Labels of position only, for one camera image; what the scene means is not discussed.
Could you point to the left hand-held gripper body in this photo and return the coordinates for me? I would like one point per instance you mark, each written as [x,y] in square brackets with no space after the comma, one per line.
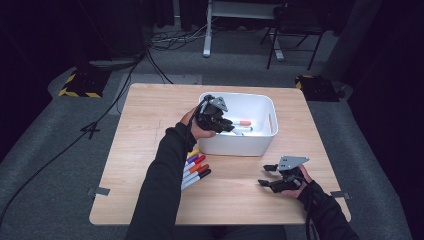
[216,104]

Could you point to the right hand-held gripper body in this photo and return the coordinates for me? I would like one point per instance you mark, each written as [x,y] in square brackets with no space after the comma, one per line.
[290,162]

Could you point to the dark blue marker pen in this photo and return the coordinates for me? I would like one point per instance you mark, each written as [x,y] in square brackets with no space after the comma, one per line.
[239,132]

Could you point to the pink marker pen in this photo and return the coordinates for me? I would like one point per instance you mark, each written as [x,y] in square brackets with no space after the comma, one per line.
[245,123]

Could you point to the white plastic bin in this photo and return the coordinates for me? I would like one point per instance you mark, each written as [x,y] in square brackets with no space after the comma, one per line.
[233,148]

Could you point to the light green marker pen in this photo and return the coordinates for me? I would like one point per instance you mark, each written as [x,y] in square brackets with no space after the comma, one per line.
[248,129]

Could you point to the yellow marker pen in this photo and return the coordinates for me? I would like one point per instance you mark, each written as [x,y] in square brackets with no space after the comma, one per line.
[194,152]

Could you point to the purple marker pen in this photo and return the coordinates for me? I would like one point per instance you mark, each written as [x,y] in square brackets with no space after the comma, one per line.
[192,159]

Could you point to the brown marker pen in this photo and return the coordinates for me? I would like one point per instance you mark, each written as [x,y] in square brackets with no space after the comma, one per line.
[202,168]

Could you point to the person's left hand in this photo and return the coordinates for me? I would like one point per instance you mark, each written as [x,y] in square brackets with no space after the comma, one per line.
[200,134]

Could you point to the person's right hand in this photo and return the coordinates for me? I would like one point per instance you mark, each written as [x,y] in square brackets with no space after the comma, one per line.
[306,185]

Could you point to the grey tape piece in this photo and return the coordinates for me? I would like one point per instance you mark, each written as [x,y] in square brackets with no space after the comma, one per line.
[340,195]
[100,191]

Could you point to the person's legs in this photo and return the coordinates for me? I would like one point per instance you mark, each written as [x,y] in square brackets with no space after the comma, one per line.
[233,233]

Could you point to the black chair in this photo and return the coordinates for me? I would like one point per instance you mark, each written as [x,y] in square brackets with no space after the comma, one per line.
[293,20]

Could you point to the dark equipment cabinet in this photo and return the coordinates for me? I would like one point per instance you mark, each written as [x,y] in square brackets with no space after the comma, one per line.
[126,33]

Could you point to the black yellow striped floor base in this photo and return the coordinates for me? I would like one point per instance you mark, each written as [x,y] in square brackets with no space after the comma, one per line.
[86,83]

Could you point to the white desk frame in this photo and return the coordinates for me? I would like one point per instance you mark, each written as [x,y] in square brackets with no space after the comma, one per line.
[207,33]

